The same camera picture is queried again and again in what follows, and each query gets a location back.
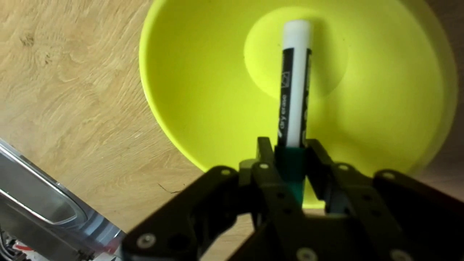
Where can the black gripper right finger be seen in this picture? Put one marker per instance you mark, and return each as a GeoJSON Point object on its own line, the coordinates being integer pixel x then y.
{"type": "Point", "coordinates": [401, 207]}

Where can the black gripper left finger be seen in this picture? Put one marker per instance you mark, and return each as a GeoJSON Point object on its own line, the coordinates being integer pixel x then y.
{"type": "Point", "coordinates": [193, 203]}

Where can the white marker with green cap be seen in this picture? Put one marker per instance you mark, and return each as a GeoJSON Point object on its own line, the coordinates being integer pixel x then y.
{"type": "Point", "coordinates": [295, 87]}

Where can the silver metal frame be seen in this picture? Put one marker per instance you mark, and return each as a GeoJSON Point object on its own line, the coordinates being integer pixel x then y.
{"type": "Point", "coordinates": [44, 207]}

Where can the lime green plastic bowl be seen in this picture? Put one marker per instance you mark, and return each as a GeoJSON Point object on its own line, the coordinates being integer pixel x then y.
{"type": "Point", "coordinates": [204, 87]}

